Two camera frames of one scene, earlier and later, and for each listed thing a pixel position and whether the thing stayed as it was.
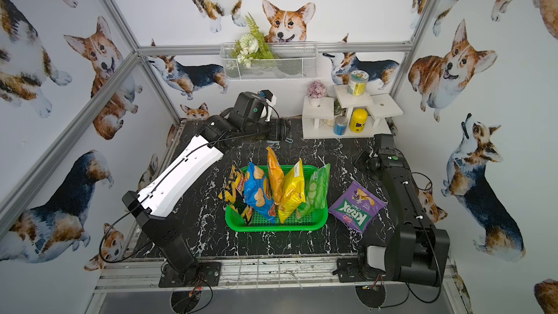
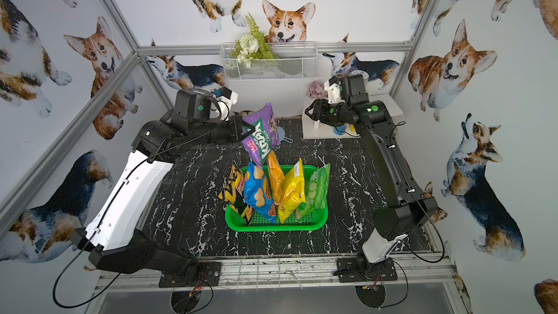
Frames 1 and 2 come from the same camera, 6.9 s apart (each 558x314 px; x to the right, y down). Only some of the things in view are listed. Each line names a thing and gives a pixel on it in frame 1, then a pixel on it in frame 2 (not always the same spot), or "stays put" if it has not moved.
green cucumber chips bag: (317, 192) stays put
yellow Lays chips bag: (293, 192) stays put
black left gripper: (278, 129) -> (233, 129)
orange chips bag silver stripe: (275, 174) stays put
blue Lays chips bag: (256, 192) stays put
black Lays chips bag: (234, 193) stays put
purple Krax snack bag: (357, 207) -> (260, 143)
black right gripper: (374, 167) -> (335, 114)
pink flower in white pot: (316, 91) stays put
